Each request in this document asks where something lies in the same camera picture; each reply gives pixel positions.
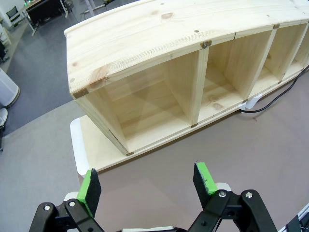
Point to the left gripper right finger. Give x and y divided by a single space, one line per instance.
201 183

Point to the black mesh office chair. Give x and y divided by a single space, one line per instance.
14 14

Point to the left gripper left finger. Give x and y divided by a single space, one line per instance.
90 191

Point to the pine wooden four-compartment shelf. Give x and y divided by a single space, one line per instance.
135 38

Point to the white cylindrical air purifier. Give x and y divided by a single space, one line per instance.
7 89

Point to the background desk with black panel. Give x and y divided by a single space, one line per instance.
46 10

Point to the white round fan base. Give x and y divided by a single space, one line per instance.
3 119

